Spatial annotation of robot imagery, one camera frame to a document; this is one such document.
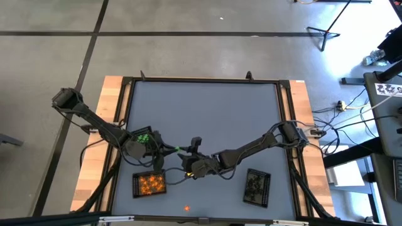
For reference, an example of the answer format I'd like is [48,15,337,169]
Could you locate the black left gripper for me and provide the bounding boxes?
[146,131,190,172]

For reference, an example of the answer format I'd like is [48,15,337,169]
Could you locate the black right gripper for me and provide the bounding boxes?
[181,153,220,180]

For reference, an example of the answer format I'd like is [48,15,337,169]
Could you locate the black plastic mesh basket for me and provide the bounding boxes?
[129,125,158,149]
[243,168,272,208]
[132,170,168,199]

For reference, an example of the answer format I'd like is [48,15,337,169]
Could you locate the wooden table side board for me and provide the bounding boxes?
[69,75,125,213]
[288,80,335,217]

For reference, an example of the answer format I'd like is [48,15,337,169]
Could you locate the grey stand foot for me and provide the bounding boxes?
[0,132,24,147]

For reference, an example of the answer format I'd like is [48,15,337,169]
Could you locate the black tripod stand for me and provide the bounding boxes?
[306,0,354,52]

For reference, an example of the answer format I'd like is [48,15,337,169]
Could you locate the grey desk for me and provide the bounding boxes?
[363,71,402,158]

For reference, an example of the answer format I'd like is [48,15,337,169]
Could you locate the grey keyboard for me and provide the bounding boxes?
[392,158,402,203]

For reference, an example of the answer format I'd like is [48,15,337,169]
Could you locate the white printed label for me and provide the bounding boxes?
[374,82,402,97]

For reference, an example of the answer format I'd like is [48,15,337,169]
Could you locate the person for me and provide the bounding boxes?
[362,23,402,67]

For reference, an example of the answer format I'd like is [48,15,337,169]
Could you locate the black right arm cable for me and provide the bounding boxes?
[161,167,189,186]

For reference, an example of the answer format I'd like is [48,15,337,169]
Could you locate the black diagonal frame strut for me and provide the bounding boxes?
[290,156,334,220]
[75,156,119,215]

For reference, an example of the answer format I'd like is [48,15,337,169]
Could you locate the black power cable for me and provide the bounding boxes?
[79,139,105,172]

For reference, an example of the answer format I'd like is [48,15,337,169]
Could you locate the white cable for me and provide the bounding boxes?
[328,92,402,129]

